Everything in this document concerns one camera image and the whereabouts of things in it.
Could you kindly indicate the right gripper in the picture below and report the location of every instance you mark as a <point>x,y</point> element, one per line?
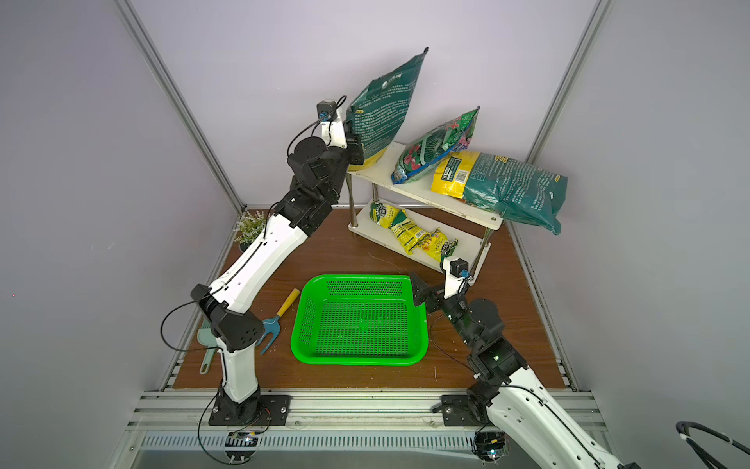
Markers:
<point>431,294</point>

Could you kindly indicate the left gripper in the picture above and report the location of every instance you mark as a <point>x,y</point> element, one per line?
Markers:
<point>354,149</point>

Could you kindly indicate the dark green soil bag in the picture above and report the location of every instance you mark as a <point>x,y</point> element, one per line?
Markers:
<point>375,116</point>

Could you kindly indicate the small green yellow fertilizer packet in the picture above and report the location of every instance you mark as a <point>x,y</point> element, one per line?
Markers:
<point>438,246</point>

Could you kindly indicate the colourful flower fertilizer bag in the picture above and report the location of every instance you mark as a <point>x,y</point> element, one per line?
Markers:
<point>434,146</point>

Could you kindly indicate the green yellow large fertilizer bag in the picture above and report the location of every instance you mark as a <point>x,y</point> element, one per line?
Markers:
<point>514,190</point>

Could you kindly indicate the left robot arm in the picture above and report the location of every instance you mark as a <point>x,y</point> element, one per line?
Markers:
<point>319,165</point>

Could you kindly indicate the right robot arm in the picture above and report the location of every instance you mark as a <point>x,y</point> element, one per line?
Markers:
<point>508,394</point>

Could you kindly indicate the white two-tier shelf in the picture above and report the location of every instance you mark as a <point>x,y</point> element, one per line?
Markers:
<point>410,196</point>

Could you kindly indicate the left yellow green fertilizer packet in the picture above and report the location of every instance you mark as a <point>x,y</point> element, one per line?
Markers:
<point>386,215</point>

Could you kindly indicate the green plastic basket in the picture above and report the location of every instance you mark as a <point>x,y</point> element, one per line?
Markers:
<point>368,320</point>

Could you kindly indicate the potted lavender plant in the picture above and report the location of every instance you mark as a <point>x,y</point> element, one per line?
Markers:
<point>249,226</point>

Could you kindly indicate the aluminium corner profile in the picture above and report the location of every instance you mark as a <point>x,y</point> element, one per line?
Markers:
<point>159,69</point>

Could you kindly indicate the teal plastic dustpan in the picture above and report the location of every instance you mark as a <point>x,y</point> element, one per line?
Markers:
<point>206,339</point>

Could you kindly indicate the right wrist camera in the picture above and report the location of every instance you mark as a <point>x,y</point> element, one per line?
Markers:
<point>456,275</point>

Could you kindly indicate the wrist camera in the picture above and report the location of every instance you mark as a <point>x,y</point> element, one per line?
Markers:
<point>331,120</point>
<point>456,275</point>

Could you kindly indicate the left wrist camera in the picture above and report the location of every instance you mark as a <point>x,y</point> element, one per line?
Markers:
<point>331,120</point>

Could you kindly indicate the teal garden fork yellow handle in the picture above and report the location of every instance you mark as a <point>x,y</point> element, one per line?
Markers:
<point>271,326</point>

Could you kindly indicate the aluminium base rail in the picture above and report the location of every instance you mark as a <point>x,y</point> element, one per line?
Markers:
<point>436,422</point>

